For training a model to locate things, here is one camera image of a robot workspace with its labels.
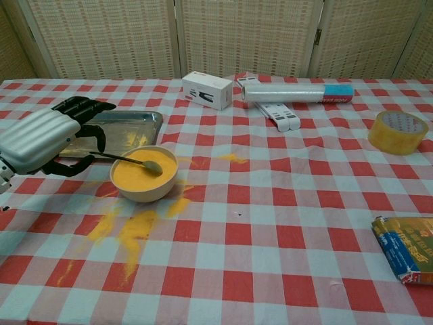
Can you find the white cardboard product box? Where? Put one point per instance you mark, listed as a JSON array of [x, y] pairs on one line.
[[206, 88]]

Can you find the white folding stand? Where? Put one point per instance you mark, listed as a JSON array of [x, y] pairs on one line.
[[282, 120]]

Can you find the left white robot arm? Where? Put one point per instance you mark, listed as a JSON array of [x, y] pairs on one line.
[[4, 176]]

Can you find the cling film roll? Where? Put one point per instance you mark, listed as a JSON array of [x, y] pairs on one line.
[[284, 93]]

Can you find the red white checkered tablecloth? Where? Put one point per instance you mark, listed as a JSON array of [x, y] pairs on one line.
[[270, 203]]

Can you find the clear packing tape roll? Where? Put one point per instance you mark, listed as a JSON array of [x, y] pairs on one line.
[[389, 139]]

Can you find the metal screen hinge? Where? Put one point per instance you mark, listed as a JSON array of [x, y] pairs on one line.
[[318, 36]]

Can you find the rectangular steel tray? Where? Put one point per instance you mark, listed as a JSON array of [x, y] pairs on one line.
[[135, 128]]

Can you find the bowl of yellow powder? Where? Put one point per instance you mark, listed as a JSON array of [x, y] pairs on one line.
[[145, 195]]

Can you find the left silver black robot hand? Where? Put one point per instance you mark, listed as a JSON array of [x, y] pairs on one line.
[[37, 139]]

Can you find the beige woven folding screen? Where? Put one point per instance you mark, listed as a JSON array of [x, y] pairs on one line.
[[101, 34]]

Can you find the gold blue foil packet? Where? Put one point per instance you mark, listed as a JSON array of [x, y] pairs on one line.
[[406, 247]]

